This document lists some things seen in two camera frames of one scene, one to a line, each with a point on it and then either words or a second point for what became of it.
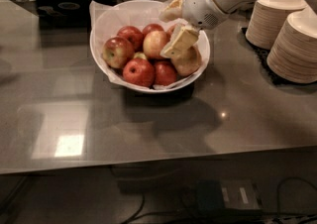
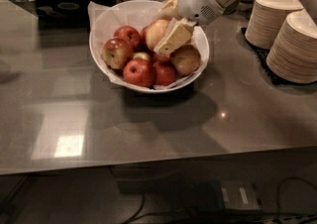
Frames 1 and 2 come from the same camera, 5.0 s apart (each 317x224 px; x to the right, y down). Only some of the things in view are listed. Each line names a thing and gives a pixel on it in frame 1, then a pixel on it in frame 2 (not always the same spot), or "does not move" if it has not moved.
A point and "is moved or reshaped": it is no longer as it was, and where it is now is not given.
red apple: x=151 y=28 -> x=143 y=36
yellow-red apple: x=154 y=44 is moved or reshaped
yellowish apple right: x=186 y=61 does not move
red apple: x=117 y=52 does not move
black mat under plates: x=263 y=57 does not move
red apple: x=164 y=73 does not move
